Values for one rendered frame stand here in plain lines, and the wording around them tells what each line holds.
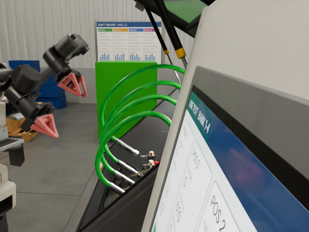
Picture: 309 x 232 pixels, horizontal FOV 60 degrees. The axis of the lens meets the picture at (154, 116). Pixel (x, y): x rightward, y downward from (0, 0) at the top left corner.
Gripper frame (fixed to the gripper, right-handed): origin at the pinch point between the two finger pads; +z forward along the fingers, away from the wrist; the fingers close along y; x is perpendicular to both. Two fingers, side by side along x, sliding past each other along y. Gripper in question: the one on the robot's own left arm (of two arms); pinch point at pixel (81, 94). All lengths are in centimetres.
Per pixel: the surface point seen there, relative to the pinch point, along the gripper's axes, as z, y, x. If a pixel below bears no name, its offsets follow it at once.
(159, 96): 21.9, -14.8, -21.7
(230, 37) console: 30, -60, -35
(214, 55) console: 30, -56, -33
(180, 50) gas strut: 21, -32, -33
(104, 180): 30.1, -20.0, 3.9
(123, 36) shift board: -270, 588, -8
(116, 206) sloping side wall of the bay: 37.1, -28.4, 1.6
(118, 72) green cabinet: -105, 300, 26
